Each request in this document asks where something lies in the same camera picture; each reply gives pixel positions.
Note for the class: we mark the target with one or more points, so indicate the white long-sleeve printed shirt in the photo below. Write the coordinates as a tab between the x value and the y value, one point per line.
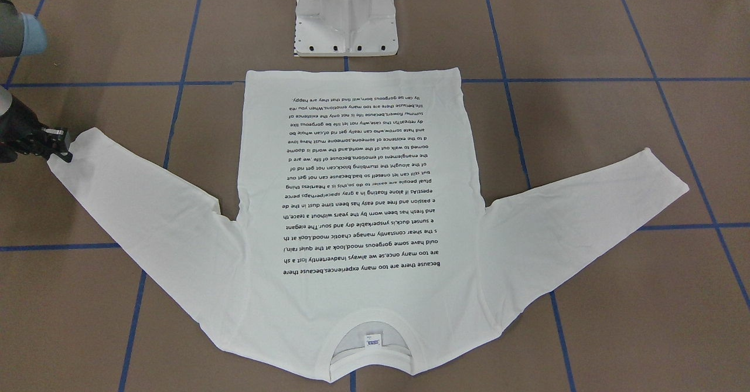
362	237

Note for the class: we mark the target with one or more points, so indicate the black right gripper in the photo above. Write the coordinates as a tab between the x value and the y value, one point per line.
19	127

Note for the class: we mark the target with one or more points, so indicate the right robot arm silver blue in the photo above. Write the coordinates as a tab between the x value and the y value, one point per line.
21	35

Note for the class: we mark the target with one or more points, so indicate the white pedestal column with base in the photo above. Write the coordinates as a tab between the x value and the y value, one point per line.
345	28

